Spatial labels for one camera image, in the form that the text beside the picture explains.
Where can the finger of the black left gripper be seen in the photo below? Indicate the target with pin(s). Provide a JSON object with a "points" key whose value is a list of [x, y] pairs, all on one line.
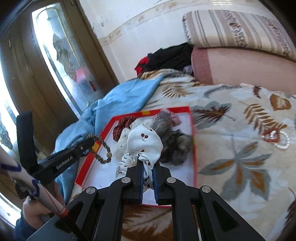
{"points": [[71, 152]]}

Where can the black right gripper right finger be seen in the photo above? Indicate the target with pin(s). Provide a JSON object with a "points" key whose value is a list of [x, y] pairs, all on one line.
{"points": [[165, 186]]}

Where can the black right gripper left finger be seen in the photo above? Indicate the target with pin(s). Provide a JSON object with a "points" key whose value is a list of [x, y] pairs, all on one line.
{"points": [[128, 187]]}

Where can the white cherry print scrunchie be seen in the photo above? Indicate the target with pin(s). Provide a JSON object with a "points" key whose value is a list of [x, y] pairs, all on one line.
{"points": [[143, 144]]}

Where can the red plaid scrunchie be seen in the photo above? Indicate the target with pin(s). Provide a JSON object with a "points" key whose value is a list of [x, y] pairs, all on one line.
{"points": [[124, 122]]}

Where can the dark blue sleeve forearm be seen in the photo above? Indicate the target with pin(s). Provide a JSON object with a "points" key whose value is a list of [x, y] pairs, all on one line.
{"points": [[22, 230]]}

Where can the person's left hand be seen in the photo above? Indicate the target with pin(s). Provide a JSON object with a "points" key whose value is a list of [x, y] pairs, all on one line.
{"points": [[33, 210]]}

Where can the cream floral scrunchie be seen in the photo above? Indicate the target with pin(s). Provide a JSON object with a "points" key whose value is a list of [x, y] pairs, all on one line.
{"points": [[119, 148]]}

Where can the grey organza scrunchie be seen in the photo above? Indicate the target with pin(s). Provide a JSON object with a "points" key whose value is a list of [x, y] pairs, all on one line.
{"points": [[176, 144]]}

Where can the red rimmed white box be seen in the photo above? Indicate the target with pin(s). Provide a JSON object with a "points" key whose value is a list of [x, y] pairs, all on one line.
{"points": [[93, 173]]}

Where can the light blue cloth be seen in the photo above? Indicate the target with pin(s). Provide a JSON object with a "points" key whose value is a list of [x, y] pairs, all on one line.
{"points": [[127, 97]]}

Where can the brown wooden door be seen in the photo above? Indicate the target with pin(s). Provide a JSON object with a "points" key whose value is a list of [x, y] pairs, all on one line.
{"points": [[53, 65]]}

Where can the leaf pattern plush blanket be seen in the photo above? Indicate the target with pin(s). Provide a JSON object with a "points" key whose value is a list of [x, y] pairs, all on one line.
{"points": [[245, 144]]}

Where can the pink quilted bolster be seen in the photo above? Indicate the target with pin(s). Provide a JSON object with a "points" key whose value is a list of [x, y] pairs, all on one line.
{"points": [[233, 66]]}

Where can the black and red clothes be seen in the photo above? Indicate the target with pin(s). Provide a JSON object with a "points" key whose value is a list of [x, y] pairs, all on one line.
{"points": [[175, 57]]}

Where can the striped floral cushion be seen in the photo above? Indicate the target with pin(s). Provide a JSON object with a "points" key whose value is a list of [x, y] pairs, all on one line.
{"points": [[223, 28]]}

